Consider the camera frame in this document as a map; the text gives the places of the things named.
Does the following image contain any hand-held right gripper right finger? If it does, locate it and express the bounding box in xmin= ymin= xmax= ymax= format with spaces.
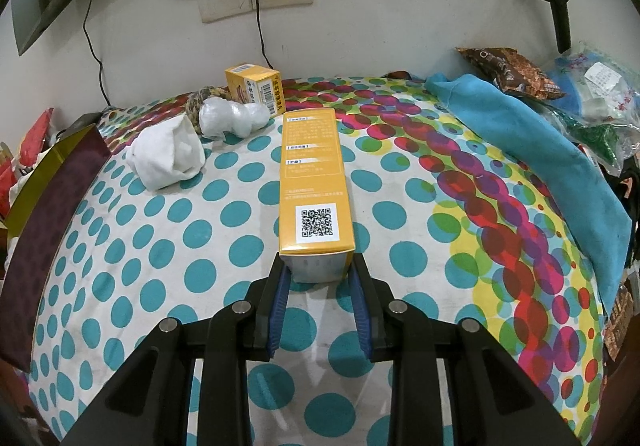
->
xmin=348 ymin=251 xmax=583 ymax=446

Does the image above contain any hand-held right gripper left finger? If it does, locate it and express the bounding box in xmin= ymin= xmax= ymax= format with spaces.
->
xmin=60 ymin=253 xmax=293 ymax=446

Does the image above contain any long yellow box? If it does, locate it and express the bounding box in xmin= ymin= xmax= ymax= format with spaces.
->
xmin=277 ymin=109 xmax=357 ymax=283

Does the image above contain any white cloth bundle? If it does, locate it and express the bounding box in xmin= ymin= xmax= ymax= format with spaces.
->
xmin=125 ymin=116 xmax=207 ymax=190

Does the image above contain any plastic-wrapped white item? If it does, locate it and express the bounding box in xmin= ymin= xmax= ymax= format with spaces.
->
xmin=199 ymin=99 xmax=271 ymax=140

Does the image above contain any brown woven ball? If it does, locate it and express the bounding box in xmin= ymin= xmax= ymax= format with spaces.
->
xmin=185 ymin=87 xmax=231 ymax=134

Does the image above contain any small yellow box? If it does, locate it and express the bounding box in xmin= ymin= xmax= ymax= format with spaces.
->
xmin=224 ymin=64 xmax=282 ymax=116

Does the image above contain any gold metal tin tray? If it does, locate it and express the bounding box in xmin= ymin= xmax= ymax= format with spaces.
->
xmin=0 ymin=123 xmax=112 ymax=373

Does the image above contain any polka dot tablecloth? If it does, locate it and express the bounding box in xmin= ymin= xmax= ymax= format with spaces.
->
xmin=25 ymin=74 xmax=613 ymax=446

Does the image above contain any blue cloth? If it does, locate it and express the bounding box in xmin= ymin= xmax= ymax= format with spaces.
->
xmin=425 ymin=73 xmax=633 ymax=312

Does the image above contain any brown snack packet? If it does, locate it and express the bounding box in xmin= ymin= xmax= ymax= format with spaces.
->
xmin=455 ymin=46 xmax=568 ymax=101

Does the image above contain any clear plastic bag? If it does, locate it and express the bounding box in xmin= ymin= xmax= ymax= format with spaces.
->
xmin=545 ymin=42 xmax=640 ymax=172

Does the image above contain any black adapter cable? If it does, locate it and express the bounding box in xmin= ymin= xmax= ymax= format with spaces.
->
xmin=252 ymin=0 xmax=276 ymax=72

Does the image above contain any black television cable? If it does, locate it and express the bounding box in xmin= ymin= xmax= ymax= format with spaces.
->
xmin=82 ymin=0 xmax=113 ymax=110

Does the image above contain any black clamp mount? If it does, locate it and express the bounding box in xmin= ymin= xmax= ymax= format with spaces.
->
xmin=512 ymin=0 xmax=572 ymax=53

